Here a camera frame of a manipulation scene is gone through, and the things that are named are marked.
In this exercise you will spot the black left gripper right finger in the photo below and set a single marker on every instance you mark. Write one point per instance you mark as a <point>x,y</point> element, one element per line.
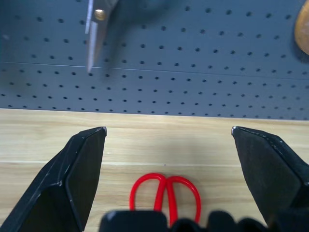
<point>265,174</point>

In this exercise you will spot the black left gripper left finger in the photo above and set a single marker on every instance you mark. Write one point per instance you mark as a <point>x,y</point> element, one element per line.
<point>79,174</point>

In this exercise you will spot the grey perforated metal pegboard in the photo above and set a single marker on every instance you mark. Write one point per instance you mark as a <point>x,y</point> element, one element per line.
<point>193,72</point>

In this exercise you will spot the steel scissors with brass rivet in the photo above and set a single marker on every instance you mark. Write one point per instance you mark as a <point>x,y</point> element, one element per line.
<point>94,33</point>

